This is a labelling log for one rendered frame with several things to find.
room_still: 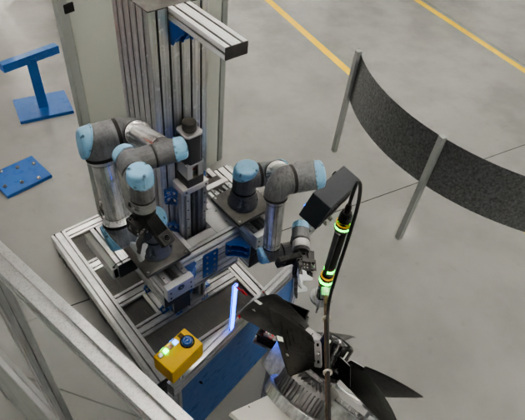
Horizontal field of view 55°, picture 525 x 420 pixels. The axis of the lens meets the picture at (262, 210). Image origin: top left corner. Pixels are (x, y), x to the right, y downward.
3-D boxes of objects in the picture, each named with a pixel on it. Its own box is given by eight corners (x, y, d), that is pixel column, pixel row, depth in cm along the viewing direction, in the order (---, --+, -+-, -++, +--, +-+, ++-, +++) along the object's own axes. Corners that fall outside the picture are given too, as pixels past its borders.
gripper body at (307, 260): (317, 271, 199) (315, 247, 207) (295, 267, 198) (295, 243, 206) (311, 282, 204) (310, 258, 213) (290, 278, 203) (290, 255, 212)
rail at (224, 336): (174, 397, 203) (173, 388, 197) (167, 391, 204) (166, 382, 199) (303, 266, 255) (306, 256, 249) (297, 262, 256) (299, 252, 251)
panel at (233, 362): (182, 443, 253) (178, 387, 206) (182, 442, 254) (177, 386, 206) (281, 335, 301) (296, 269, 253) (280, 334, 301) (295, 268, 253)
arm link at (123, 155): (146, 155, 159) (159, 177, 152) (111, 165, 154) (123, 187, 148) (143, 135, 153) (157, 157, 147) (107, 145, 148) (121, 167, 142)
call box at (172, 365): (173, 386, 187) (172, 373, 179) (154, 369, 191) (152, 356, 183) (202, 356, 196) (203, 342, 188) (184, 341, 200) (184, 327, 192)
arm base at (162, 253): (131, 244, 222) (129, 230, 215) (161, 229, 229) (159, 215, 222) (149, 267, 214) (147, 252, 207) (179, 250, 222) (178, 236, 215)
